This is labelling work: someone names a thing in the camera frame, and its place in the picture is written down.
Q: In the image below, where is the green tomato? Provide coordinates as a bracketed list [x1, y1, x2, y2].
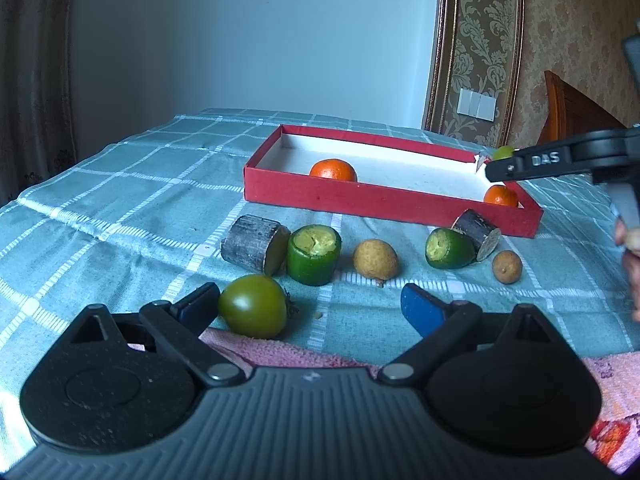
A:
[217, 274, 300, 339]

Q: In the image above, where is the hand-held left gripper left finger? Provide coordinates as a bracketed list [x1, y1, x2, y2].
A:
[70, 282, 247, 388]

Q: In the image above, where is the small brown longan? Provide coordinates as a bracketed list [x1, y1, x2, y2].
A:
[492, 250, 523, 285]

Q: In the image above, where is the green cut fruit piece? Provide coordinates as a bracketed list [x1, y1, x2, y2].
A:
[286, 224, 343, 287]
[425, 227, 477, 270]

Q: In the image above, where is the large brown longan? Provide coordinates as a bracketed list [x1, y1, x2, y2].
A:
[353, 239, 400, 280]

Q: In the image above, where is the small dark sugarcane piece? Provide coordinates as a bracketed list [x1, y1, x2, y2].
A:
[451, 208, 502, 262]

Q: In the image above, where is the large dark sugarcane piece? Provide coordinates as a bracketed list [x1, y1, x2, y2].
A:
[220, 214, 292, 277]

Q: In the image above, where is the gold ornate wall frame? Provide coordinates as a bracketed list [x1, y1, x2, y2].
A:
[421, 0, 526, 148]

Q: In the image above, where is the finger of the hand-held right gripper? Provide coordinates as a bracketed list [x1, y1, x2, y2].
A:
[485, 129, 628, 184]

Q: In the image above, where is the orange mandarin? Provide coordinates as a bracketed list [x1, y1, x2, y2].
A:
[483, 184, 520, 208]
[309, 158, 359, 182]

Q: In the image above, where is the red cardboard box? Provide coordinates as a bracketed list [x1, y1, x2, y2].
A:
[243, 124, 544, 238]

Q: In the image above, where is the white wall switch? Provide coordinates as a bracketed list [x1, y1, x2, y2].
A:
[457, 87, 497, 122]

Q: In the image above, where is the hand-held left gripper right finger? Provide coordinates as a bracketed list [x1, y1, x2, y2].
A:
[377, 282, 573, 387]

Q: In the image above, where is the person's right hand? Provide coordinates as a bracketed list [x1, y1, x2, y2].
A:
[615, 220, 640, 323]

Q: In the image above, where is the pink towel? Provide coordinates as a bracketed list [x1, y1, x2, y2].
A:
[127, 327, 640, 476]

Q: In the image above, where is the teal checkered tablecloth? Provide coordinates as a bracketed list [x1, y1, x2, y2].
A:
[0, 107, 640, 413]

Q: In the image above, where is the patterned curtain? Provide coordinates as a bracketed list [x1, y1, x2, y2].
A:
[0, 0, 78, 208]

